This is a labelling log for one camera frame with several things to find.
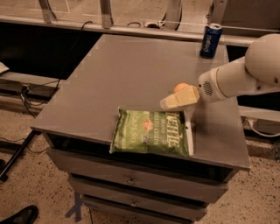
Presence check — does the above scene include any black shoe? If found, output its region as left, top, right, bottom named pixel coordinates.
left=0, top=205, right=39, bottom=224

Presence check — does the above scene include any orange fruit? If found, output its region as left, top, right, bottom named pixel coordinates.
left=173, top=83, right=189, bottom=93

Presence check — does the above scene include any white power strip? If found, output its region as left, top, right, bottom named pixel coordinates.
left=143, top=21, right=163, bottom=29

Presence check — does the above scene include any black table leg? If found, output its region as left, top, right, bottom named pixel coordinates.
left=0, top=130, right=39, bottom=182

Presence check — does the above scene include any green jalapeno chip bag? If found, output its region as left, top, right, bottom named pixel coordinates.
left=109, top=108, right=193, bottom=158

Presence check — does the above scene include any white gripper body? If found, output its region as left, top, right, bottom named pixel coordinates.
left=198, top=68, right=226, bottom=102

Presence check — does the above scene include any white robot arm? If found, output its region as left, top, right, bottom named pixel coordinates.
left=160, top=34, right=280, bottom=109

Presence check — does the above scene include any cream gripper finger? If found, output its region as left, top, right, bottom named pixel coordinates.
left=160, top=85, right=200, bottom=109

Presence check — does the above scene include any black cable bundle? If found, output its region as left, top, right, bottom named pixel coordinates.
left=16, top=78, right=61, bottom=119

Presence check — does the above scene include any blue pepsi can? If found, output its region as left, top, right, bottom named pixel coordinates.
left=199, top=23, right=222, bottom=59

